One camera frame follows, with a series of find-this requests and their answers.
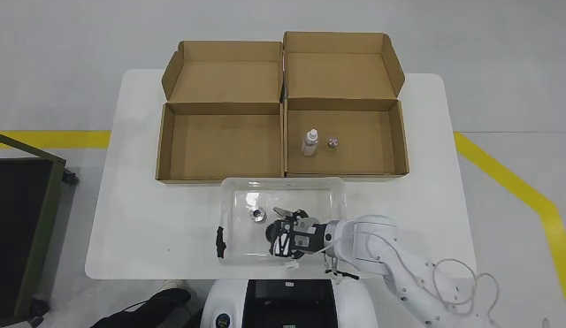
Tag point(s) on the small spray bottle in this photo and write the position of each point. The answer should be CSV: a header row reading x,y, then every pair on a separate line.
x,y
309,144

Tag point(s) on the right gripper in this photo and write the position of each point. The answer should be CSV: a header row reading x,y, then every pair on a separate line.
x,y
305,238

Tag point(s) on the deep clear plastic tray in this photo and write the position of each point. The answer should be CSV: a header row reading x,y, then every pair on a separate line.
x,y
318,195

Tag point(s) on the metal bush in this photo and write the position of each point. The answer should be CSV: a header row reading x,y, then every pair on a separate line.
x,y
257,214

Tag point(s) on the shallow cardboard box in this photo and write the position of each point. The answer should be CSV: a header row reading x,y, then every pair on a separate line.
x,y
354,80
225,144

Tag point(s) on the black plastic piece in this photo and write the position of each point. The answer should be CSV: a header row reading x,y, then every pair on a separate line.
x,y
220,242

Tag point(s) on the robot body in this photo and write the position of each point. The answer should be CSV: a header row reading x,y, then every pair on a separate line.
x,y
287,303

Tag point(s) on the person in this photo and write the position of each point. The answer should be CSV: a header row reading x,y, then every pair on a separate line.
x,y
150,308

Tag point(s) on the dark green cart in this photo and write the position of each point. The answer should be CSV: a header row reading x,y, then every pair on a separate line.
x,y
26,231

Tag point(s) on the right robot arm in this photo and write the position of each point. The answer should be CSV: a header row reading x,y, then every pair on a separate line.
x,y
398,266

